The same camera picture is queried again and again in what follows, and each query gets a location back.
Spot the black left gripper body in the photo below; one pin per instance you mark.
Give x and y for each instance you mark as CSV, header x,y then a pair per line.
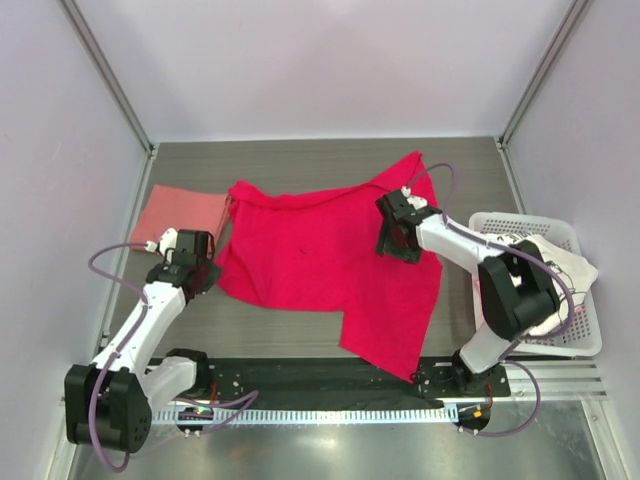
x,y
210,274

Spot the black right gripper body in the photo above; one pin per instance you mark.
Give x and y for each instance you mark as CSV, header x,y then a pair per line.
x,y
388,242

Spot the bright pink t shirt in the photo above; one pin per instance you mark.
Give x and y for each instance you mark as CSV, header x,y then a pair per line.
x,y
317,252

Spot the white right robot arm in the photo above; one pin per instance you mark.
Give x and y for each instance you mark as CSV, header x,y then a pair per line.
x,y
517,290

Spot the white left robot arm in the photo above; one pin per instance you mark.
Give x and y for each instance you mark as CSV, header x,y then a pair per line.
x,y
111,400

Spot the folded salmon pink t shirt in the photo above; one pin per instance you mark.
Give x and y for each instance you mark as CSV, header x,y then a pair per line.
x,y
172,207

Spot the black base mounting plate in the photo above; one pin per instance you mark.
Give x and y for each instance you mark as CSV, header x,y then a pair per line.
x,y
465,406

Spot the white printed t shirt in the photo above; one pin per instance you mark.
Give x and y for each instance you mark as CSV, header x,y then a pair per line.
x,y
574,270

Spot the white perforated plastic basket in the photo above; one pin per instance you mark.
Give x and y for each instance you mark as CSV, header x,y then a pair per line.
x,y
584,338

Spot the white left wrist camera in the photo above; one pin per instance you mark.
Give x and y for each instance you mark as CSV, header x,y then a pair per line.
x,y
165,242

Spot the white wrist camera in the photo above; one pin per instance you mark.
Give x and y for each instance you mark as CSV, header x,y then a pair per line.
x,y
416,201
165,242

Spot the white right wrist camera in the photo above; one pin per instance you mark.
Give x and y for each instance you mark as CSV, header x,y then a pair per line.
x,y
416,201

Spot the white slotted cable duct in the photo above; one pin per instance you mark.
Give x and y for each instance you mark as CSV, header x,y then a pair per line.
x,y
178,415

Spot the aluminium front rail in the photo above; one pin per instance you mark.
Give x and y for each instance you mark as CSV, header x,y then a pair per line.
x,y
560,380

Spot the left aluminium frame post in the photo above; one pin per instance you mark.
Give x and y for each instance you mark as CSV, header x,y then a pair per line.
x,y
98,58

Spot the aluminium frame post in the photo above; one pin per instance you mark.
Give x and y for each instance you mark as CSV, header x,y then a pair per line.
x,y
569,23
98,58

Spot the right aluminium frame post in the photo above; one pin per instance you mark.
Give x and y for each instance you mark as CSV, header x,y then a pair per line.
x,y
569,23

